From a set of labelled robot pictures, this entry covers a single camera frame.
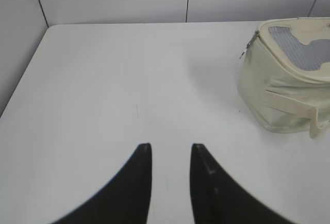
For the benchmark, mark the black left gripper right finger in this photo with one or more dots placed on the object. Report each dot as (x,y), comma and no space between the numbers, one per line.
(216,197)

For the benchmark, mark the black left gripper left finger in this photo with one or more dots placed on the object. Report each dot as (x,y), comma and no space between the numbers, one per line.
(125,198)

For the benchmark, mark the cream canvas zipper bag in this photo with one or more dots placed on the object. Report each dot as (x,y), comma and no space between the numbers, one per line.
(285,76)

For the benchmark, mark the silver zipper pull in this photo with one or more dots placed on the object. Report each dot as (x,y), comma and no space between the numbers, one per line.
(255,35)

